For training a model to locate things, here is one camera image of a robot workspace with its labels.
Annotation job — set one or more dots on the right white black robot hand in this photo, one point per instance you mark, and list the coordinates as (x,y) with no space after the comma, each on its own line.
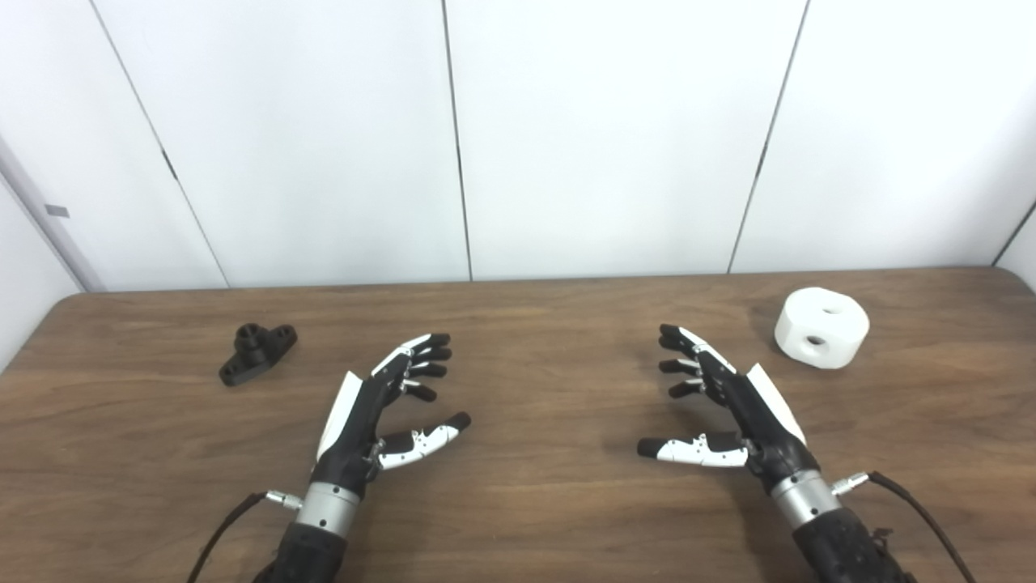
(757,421)

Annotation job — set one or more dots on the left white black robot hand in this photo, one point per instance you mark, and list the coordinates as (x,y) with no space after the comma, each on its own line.
(356,421)

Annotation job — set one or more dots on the round white plastic piece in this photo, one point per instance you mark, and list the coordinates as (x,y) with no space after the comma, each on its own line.
(817,324)

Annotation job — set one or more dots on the black flanged holder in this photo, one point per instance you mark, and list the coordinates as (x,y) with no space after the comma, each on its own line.
(257,350)

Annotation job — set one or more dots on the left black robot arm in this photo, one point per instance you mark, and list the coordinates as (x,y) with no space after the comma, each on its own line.
(307,559)

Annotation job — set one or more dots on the small grey wall tag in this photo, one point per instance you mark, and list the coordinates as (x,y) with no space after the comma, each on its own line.
(57,211)

